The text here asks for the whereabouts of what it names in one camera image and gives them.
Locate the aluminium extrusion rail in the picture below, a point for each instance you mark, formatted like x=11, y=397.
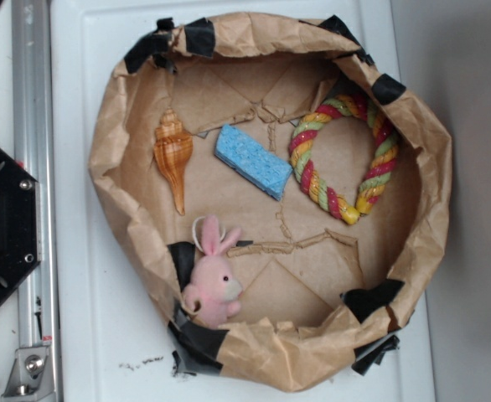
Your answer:
x=33, y=147

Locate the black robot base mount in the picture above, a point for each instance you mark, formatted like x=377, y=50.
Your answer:
x=18, y=225

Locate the multicolour rope ring toy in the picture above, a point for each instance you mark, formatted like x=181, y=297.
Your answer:
x=387, y=147

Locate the blue sponge block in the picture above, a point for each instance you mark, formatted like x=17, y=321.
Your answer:
x=252, y=161

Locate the orange striped conch shell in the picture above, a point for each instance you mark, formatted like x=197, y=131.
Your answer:
x=172, y=150

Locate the brown paper-lined round bin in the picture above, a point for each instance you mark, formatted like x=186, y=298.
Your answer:
x=317, y=294

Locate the metal corner bracket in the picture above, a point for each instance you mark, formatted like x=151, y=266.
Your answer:
x=31, y=377

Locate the white tray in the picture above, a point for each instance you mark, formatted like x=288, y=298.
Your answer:
x=114, y=344

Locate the pink plush bunny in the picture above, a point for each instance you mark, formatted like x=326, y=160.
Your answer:
x=212, y=294

